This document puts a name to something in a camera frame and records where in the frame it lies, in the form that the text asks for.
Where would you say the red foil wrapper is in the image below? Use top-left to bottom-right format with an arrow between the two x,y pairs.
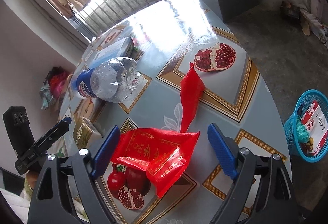
111,128 -> 200,198

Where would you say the pepsi plastic bottle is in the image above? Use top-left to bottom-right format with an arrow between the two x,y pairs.
70,57 -> 144,103

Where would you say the red white snack bag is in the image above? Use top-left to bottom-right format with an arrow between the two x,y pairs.
298,100 -> 327,157

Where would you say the white blue medicine box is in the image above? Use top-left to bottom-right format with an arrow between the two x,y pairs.
89,37 -> 134,69

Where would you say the blue plastic trash basket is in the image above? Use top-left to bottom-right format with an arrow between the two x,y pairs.
284,89 -> 327,163

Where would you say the person's left hand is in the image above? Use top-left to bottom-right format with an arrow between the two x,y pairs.
26,171 -> 39,190

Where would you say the yellow green drink carton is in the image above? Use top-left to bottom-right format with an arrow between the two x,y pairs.
73,117 -> 103,150

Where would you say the pile of colourful bags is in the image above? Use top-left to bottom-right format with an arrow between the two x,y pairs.
39,67 -> 72,112

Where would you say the fruit pattern tablecloth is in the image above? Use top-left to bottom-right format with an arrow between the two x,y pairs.
59,0 -> 291,223

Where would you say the red plastic strip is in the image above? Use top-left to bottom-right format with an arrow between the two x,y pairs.
180,63 -> 205,132

